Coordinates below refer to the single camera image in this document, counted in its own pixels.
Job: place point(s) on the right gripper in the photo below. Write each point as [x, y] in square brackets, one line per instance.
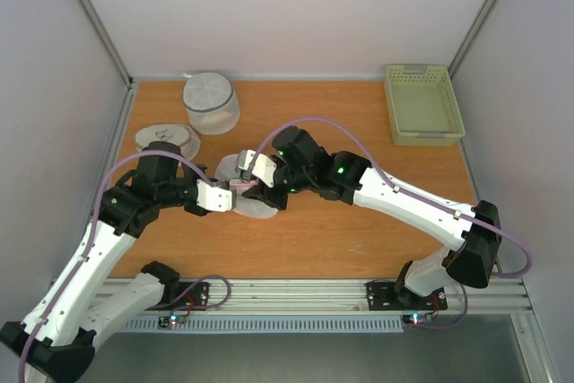
[273, 195]

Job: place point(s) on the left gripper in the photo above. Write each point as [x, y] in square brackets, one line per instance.
[197, 207]

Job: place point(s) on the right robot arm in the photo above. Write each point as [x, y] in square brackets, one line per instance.
[468, 233]

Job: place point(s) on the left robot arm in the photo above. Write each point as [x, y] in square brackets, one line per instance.
[58, 339]

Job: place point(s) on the beige-zip mesh laundry bag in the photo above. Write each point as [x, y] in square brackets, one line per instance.
[184, 136]

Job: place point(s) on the grey-zip mesh laundry bag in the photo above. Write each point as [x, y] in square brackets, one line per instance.
[211, 103]

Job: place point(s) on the green plastic basket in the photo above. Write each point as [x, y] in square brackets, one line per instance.
[422, 106]

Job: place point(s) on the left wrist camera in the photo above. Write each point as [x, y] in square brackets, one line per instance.
[217, 197]

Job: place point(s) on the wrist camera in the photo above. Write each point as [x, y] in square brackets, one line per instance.
[252, 165]
[217, 197]

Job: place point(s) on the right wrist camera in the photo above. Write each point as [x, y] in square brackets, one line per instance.
[252, 165]

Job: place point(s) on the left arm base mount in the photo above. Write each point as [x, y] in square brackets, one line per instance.
[193, 295]

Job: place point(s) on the aluminium front rail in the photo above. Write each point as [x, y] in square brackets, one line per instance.
[348, 296]

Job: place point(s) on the grey slotted cable duct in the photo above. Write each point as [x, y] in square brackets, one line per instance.
[239, 325]

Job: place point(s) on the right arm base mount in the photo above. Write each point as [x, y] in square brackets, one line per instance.
[383, 295]

